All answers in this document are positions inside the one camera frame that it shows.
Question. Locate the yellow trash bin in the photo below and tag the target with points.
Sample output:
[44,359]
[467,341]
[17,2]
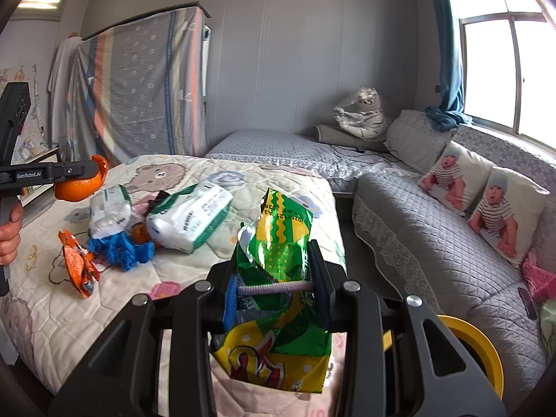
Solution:
[473,330]

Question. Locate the pale green cloth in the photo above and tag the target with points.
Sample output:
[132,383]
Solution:
[549,319]

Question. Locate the small orange peel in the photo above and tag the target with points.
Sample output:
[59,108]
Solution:
[140,233]

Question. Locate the blue shoe cover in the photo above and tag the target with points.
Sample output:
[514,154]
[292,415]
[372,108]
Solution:
[124,252]

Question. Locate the grey quilted sofa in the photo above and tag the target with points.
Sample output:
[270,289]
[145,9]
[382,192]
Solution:
[425,247]

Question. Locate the window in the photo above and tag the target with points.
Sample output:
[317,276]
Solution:
[512,61]

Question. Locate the black wrapper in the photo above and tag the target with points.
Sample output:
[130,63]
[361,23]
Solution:
[157,202]

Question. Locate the bear printed blanket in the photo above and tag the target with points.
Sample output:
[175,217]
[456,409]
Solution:
[52,325]

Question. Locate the large orange peel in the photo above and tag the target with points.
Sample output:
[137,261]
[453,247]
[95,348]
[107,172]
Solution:
[74,191]

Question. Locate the person's left hand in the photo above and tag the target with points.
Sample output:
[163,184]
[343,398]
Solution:
[9,239]

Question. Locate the grey quilted cushion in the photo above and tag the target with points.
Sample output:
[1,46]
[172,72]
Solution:
[412,139]

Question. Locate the wooden framed board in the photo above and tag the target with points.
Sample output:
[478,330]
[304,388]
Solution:
[41,156]

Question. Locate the orange snack wrapper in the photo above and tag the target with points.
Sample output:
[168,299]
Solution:
[76,265]

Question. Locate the striped sheet covered board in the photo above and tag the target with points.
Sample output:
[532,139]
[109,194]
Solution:
[139,82]

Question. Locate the pink cloth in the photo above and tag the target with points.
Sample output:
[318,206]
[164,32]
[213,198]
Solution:
[538,278]

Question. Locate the baby print pillow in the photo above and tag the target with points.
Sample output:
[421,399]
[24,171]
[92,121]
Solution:
[504,213]
[456,173]

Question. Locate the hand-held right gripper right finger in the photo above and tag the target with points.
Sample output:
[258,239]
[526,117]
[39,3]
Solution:
[321,286]

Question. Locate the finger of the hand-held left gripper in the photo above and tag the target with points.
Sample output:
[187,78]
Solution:
[71,171]

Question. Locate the plush tiger in plastic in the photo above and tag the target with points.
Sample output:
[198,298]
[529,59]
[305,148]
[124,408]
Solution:
[362,113]

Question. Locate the blue curtain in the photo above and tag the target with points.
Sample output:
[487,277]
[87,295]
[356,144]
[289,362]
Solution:
[447,52]

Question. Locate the grey bed mattress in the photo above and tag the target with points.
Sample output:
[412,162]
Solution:
[269,147]

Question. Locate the green yellow snack bag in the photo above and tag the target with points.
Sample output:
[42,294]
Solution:
[278,234]

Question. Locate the wall poster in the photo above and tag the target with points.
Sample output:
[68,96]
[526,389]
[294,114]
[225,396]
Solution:
[32,134]

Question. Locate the grey pillow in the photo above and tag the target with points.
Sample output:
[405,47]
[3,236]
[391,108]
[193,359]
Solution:
[330,134]

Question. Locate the white green plastic bag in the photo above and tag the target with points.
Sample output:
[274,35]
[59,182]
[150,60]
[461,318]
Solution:
[108,213]

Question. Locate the white hanging garment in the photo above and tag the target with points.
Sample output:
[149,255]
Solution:
[61,87]

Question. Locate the black phone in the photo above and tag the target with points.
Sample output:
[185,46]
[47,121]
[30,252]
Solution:
[527,303]

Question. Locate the white green tissue pack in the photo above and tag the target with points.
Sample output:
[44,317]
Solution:
[191,217]

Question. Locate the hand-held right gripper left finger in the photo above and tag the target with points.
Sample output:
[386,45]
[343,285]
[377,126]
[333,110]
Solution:
[226,308]

